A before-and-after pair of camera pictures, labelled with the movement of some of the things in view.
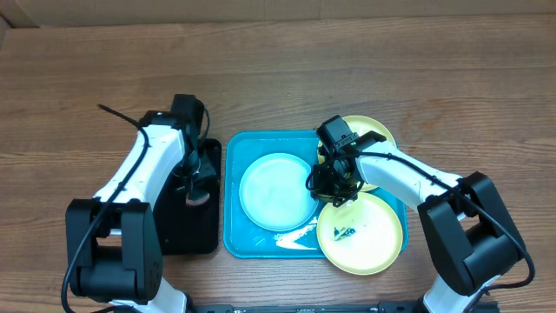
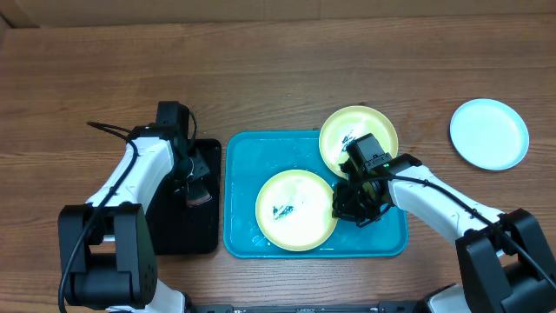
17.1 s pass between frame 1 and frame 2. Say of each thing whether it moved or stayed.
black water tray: stayed
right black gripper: moved
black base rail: stayed
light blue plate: moved
